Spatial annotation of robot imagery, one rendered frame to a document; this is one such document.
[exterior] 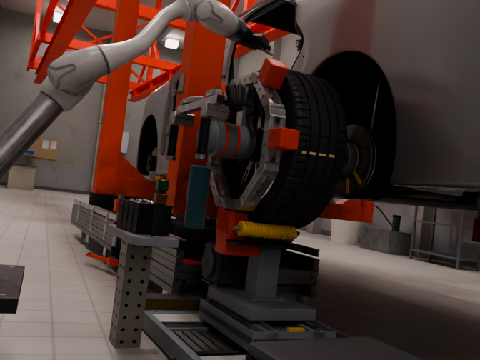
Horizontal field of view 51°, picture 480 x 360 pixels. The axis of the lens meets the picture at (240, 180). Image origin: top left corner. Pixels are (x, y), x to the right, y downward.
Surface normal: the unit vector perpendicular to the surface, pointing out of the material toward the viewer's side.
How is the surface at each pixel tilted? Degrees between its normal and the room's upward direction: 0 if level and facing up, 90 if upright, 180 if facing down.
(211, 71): 90
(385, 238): 90
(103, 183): 90
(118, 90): 90
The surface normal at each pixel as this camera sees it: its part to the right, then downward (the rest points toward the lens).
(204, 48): 0.44, 0.03
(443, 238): -0.92, -0.12
